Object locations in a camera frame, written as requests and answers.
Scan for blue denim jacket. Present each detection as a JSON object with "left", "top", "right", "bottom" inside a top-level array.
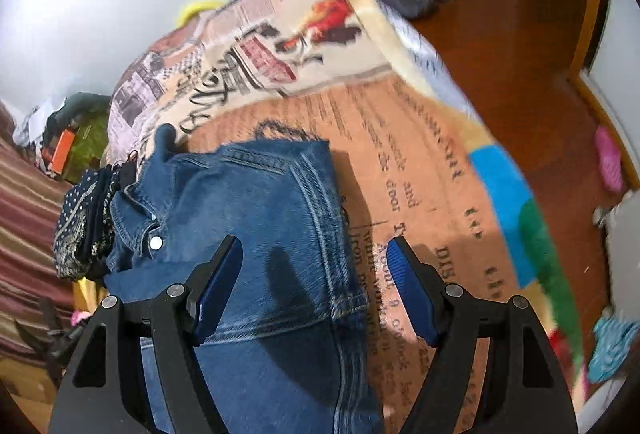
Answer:
[{"left": 105, "top": 124, "right": 383, "bottom": 433}]

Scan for grey green clothes pile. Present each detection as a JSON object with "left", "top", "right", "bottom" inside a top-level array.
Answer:
[{"left": 12, "top": 92, "right": 111, "bottom": 147}]

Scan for navy patterned folded cloth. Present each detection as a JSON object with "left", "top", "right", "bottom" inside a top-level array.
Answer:
[{"left": 53, "top": 160, "right": 137, "bottom": 283}]

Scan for striped maroon curtain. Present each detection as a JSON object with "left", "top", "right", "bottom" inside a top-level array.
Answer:
[{"left": 0, "top": 108, "right": 75, "bottom": 367}]

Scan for teal cloth on floor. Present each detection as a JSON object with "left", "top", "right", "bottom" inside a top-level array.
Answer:
[{"left": 587, "top": 316, "right": 639, "bottom": 384}]

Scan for orange box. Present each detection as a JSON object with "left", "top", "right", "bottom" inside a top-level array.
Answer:
[{"left": 50, "top": 129, "right": 76, "bottom": 175}]

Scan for white cardboard box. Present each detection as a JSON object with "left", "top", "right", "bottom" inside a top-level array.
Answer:
[{"left": 592, "top": 191, "right": 640, "bottom": 321}]

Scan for green patterned storage box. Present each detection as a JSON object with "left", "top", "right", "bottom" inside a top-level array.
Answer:
[{"left": 62, "top": 111, "right": 108, "bottom": 184}]

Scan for pink croc shoe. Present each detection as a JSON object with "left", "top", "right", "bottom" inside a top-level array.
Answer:
[{"left": 594, "top": 125, "right": 625, "bottom": 194}]

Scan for newspaper print bed blanket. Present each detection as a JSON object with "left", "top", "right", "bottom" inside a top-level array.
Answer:
[{"left": 104, "top": 0, "right": 586, "bottom": 433}]

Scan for yellow round pillow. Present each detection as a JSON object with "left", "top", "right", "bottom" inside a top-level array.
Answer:
[{"left": 176, "top": 0, "right": 226, "bottom": 28}]

